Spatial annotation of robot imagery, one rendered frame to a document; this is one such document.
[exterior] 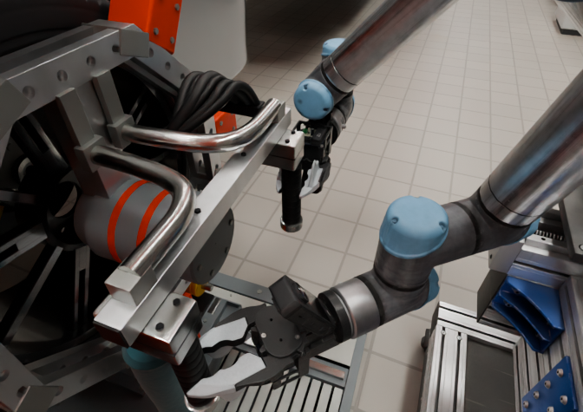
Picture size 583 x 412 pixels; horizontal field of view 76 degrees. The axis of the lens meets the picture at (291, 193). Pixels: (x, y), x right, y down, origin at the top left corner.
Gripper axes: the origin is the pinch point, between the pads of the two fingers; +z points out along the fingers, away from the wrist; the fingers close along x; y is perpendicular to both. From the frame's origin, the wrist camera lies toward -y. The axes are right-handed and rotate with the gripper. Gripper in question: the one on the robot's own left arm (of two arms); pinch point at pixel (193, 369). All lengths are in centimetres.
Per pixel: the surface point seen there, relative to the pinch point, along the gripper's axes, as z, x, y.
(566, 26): -430, 218, 73
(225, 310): -12, 50, 68
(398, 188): -119, 90, 83
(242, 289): -21, 60, 75
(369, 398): -45, 9, 83
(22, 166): 19, 47, -4
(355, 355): -46, 20, 75
